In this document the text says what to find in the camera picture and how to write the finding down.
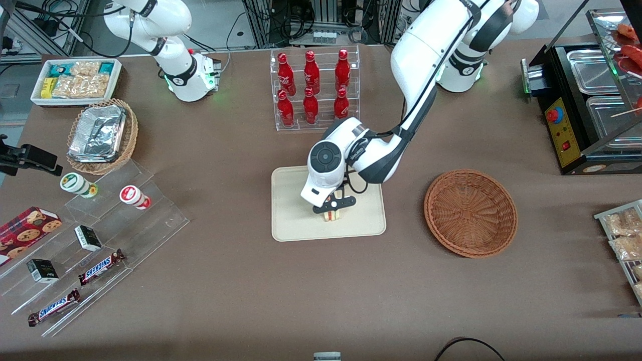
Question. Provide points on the small blue object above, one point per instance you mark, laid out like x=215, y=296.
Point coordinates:
x=630, y=315

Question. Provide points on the large clear nut bag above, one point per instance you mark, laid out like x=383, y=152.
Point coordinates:
x=80, y=86

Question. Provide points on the clear bag of crackers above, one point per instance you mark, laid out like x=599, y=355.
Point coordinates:
x=622, y=223
x=638, y=272
x=627, y=248

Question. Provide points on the tray of packaged snacks right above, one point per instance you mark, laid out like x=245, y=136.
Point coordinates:
x=602, y=216

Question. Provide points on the teal snack packet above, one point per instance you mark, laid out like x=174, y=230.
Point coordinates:
x=107, y=67
x=59, y=70

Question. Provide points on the triangular sandwich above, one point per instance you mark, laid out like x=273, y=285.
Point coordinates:
x=332, y=216

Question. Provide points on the small black white box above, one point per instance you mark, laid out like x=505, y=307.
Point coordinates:
x=88, y=238
x=42, y=271

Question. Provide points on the black camera clamp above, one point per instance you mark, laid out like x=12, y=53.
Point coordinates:
x=35, y=156

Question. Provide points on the beige plastic tray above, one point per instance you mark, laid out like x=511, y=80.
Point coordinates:
x=291, y=215

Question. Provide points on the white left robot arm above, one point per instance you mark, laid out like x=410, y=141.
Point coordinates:
x=431, y=45

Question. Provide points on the grey wrist camera black mount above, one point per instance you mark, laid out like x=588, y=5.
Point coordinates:
x=333, y=204

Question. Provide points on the red cookie box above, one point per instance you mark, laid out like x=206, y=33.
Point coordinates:
x=25, y=230

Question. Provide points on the white rectangular snack bin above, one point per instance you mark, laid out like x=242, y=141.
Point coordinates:
x=37, y=95

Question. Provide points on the small grey white device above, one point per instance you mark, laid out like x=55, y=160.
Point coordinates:
x=327, y=356

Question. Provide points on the black hot food appliance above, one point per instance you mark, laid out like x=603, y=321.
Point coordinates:
x=564, y=135

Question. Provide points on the brown snickers bar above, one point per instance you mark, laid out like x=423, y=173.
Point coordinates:
x=54, y=307
x=100, y=267

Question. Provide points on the large brown wicker basket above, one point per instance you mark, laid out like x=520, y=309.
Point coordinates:
x=471, y=213

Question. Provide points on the green lid yogurt cup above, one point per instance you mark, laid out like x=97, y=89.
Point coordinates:
x=75, y=183

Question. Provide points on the silver foil container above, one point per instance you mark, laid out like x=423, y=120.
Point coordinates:
x=98, y=133

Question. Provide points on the steel food pan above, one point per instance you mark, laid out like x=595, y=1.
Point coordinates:
x=609, y=123
x=592, y=70

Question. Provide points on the yellow snack packet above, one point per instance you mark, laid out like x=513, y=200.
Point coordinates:
x=47, y=87

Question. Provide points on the clear acrylic bottle rack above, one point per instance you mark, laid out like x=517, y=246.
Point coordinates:
x=326, y=82

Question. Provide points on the red lid yogurt cup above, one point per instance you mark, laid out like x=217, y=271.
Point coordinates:
x=133, y=195

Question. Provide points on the red sausage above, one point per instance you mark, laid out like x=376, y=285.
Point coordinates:
x=633, y=55
x=628, y=31

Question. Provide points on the red cola bottle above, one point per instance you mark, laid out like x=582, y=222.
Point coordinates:
x=286, y=110
x=286, y=75
x=342, y=70
x=341, y=105
x=310, y=108
x=311, y=72

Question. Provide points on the small tan wicker basket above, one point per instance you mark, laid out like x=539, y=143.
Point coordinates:
x=131, y=135

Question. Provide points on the clear acrylic step stand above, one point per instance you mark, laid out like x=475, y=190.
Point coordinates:
x=150, y=225

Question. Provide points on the aluminium equipment rack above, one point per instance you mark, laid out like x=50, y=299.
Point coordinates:
x=326, y=20

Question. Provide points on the small clear nut bag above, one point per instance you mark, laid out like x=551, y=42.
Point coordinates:
x=85, y=68

